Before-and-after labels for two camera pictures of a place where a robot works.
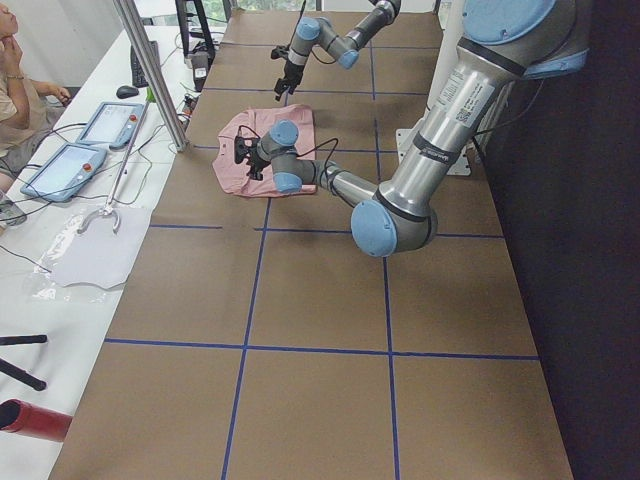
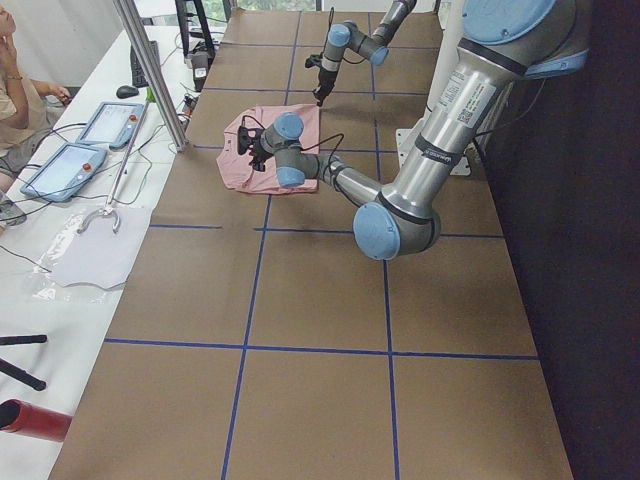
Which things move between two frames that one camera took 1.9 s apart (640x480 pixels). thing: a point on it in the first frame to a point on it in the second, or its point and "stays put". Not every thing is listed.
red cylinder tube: (22, 418) stays put
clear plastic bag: (90, 258) stays put
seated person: (26, 114) stays put
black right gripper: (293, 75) to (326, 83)
